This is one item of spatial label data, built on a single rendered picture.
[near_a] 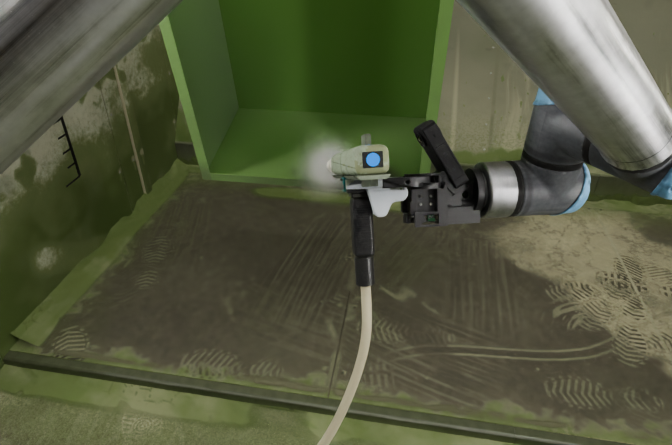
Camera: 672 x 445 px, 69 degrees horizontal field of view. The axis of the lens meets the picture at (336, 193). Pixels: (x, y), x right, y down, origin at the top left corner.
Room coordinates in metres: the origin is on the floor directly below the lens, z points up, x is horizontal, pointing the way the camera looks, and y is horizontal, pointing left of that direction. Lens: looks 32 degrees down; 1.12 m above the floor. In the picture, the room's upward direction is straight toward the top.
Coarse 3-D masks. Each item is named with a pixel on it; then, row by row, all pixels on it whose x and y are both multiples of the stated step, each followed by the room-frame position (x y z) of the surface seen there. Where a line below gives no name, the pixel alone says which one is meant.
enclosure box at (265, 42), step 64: (192, 0) 1.24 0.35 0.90; (256, 0) 1.40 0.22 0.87; (320, 0) 1.37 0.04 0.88; (384, 0) 1.35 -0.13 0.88; (448, 0) 0.96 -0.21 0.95; (192, 64) 1.19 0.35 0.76; (256, 64) 1.44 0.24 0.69; (320, 64) 1.41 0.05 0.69; (384, 64) 1.39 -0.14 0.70; (192, 128) 1.11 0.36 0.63; (256, 128) 1.37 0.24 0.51; (384, 128) 1.36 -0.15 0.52
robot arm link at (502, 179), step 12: (480, 168) 0.68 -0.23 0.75; (492, 168) 0.66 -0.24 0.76; (504, 168) 0.66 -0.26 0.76; (492, 180) 0.64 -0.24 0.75; (504, 180) 0.64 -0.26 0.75; (516, 180) 0.64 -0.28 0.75; (492, 192) 0.63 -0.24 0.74; (504, 192) 0.63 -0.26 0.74; (516, 192) 0.63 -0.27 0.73; (492, 204) 0.62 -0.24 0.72; (504, 204) 0.63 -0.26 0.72; (480, 216) 0.65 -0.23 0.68; (492, 216) 0.63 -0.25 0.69; (504, 216) 0.64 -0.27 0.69
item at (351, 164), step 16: (368, 144) 0.60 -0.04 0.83; (336, 160) 0.74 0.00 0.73; (352, 160) 0.58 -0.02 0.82; (384, 160) 0.57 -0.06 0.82; (336, 176) 0.76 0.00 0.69; (352, 176) 0.58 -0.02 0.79; (368, 176) 0.55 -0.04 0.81; (384, 176) 0.56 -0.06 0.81; (352, 192) 0.62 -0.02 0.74; (352, 208) 0.62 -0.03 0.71; (368, 208) 0.62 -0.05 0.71; (352, 224) 0.61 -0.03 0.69; (368, 224) 0.61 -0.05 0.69; (352, 240) 0.61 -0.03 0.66; (368, 240) 0.60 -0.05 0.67; (368, 256) 0.59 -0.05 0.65; (368, 272) 0.57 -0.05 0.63
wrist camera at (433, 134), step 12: (432, 120) 0.70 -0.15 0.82; (420, 132) 0.69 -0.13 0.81; (432, 132) 0.68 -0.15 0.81; (420, 144) 0.70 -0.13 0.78; (432, 144) 0.67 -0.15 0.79; (444, 144) 0.68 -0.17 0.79; (432, 156) 0.69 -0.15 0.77; (444, 156) 0.67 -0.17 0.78; (444, 168) 0.66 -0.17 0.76; (456, 168) 0.66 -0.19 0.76; (456, 180) 0.65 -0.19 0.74; (468, 180) 0.66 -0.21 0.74
